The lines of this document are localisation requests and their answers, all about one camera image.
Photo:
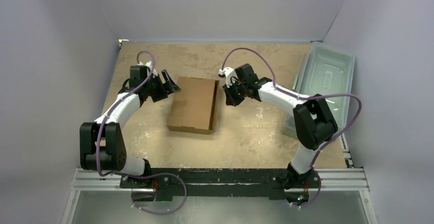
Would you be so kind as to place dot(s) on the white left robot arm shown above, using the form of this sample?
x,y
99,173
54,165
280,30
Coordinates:
x,y
102,146

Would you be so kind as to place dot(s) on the brown cardboard box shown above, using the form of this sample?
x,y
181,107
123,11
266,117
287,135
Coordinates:
x,y
193,109

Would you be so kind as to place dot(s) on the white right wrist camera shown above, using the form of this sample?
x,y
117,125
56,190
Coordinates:
x,y
229,75

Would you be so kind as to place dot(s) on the clear plastic storage bin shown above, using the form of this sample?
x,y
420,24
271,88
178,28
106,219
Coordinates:
x,y
324,70

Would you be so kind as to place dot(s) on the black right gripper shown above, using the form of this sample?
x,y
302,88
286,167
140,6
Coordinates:
x,y
232,93

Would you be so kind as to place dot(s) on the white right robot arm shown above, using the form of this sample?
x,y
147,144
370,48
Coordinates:
x,y
313,119

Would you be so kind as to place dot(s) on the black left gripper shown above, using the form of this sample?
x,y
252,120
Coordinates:
x,y
170,88

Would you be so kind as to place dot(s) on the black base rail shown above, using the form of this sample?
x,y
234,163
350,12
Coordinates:
x,y
272,183

